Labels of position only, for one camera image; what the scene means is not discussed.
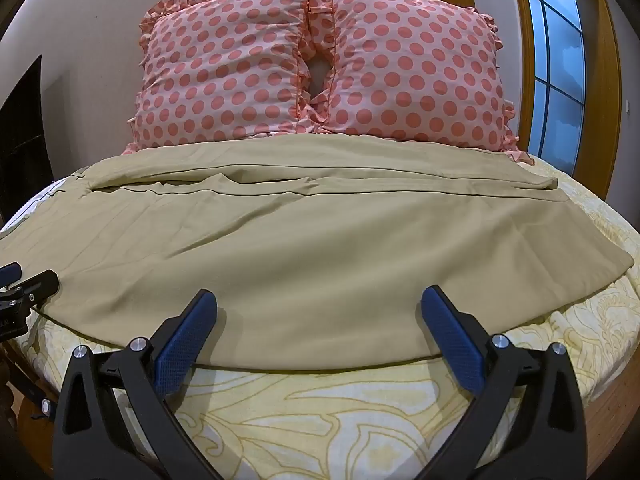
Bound glass window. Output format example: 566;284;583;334
519;0;587;162

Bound pink polka-dot ruffled pillow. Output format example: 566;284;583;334
121;0;323;157
304;0;537;167

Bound yellow patterned bed sheet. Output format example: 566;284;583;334
0;160;640;480

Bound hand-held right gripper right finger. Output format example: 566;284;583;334
420;285;588;480

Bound dark wooden cabinet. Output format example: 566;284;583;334
0;55;57;198

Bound khaki pants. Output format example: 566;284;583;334
0;136;627;374

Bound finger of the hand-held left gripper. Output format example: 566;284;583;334
0;261;24;288
0;269;61;317

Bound wooden bed frame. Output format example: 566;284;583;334
585;345;640;443

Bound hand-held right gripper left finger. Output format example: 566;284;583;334
52;288;218;480

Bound window with wooden frame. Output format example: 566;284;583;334
417;0;625;202

